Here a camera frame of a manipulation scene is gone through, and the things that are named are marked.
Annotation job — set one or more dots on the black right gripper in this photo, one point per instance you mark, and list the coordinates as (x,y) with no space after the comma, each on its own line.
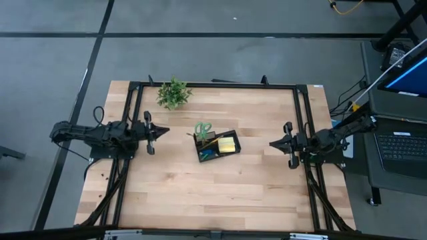
(298,143)

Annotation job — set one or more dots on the white paper slip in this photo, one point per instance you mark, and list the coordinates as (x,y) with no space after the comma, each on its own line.
(348,152)

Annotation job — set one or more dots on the green potted plant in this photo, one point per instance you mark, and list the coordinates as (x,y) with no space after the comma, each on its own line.
(173,95)

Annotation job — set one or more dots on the blue eraser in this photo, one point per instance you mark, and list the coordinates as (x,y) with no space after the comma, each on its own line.
(207,152)

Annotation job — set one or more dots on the black mesh desk organizer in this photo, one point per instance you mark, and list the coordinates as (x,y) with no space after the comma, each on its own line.
(233,154)

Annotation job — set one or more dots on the black laptop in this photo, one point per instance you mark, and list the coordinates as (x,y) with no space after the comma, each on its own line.
(403,150)

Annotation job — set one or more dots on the yellow sticky note pad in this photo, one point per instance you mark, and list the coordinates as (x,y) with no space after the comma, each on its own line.
(227,145)

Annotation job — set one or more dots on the black chair leg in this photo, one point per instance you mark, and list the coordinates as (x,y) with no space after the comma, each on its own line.
(10,152)

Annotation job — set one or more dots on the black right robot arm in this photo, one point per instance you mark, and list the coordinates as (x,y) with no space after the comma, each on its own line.
(333,138)

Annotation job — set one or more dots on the black stand leg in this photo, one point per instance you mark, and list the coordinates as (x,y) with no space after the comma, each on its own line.
(400,25)

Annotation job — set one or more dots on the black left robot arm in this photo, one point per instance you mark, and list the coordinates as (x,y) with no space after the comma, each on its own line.
(86,133)

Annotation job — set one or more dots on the black equipment cart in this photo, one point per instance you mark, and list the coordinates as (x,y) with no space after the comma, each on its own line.
(370,83)

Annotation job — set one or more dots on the black metal table frame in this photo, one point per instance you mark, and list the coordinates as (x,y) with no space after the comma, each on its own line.
(217,85)

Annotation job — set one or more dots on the black crossbar with silver brackets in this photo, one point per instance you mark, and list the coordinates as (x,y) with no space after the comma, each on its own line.
(213,234)

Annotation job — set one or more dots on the black power adapter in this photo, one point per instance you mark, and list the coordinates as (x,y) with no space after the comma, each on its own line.
(397,53)

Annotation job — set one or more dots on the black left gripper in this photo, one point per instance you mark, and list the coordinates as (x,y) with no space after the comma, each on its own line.
(149,131)

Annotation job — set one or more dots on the white rod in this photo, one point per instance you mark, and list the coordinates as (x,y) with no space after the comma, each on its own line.
(387,74)

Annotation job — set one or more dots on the computer monitor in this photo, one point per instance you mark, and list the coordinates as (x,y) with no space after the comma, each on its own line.
(413,76)

